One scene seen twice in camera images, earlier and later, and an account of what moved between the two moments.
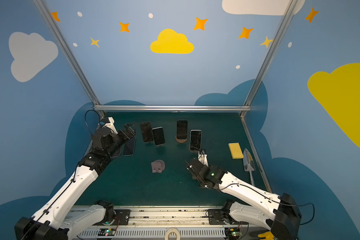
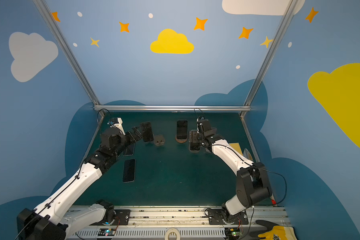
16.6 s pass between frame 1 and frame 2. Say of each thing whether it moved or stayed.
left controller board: stayed
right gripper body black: moved
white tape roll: stayed
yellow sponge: stayed
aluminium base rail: stayed
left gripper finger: moved
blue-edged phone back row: moved
